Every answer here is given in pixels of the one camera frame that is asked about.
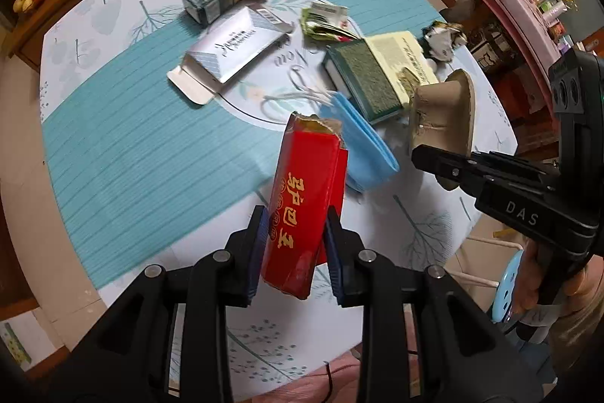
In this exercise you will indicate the green and cream box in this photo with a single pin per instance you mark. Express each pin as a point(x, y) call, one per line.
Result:
point(363, 77)

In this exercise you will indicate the leaf print tablecloth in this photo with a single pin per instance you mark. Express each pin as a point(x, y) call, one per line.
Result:
point(141, 124)

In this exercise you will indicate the blue face mask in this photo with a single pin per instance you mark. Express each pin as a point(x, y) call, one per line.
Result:
point(368, 148)

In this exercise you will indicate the person's legs in pink pants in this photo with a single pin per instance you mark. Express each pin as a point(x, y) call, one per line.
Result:
point(302, 389)

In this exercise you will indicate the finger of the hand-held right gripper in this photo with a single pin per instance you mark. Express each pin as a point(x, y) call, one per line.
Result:
point(443, 167)
point(519, 167)

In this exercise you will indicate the open silver box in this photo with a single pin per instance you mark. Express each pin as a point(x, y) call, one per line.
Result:
point(231, 49)

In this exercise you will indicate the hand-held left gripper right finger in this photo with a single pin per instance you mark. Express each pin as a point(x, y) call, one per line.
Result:
point(332, 252)

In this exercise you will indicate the brown paper cup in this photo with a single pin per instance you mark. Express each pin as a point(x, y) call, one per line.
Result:
point(439, 110)

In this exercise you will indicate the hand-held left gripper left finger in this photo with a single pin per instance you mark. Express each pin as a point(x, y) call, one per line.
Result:
point(257, 242)

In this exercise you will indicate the person's right hand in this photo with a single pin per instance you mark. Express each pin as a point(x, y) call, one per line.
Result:
point(526, 285)

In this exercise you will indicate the crumpled black white wrapper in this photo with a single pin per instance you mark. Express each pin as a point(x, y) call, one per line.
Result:
point(443, 39)

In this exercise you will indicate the light blue plastic stool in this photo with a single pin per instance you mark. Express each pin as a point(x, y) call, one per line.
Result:
point(507, 285)

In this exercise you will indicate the red cardboard box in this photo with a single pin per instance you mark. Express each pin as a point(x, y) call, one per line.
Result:
point(297, 204)

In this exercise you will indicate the light green wrapper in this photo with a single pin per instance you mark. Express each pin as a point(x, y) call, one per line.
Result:
point(321, 18)

